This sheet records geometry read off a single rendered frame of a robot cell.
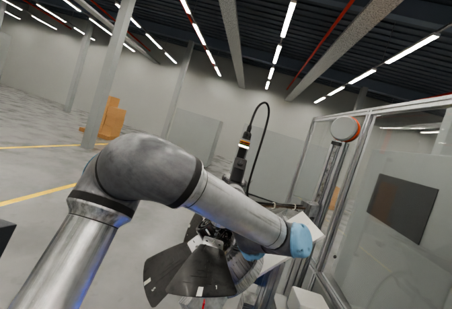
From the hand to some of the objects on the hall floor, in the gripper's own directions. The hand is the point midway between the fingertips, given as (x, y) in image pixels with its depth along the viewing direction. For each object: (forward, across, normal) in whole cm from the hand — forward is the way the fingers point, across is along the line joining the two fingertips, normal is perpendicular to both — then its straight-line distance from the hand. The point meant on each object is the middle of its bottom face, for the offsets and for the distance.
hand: (234, 176), depth 89 cm
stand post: (+10, +32, -149) cm, 152 cm away
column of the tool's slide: (+37, +58, -149) cm, 164 cm away
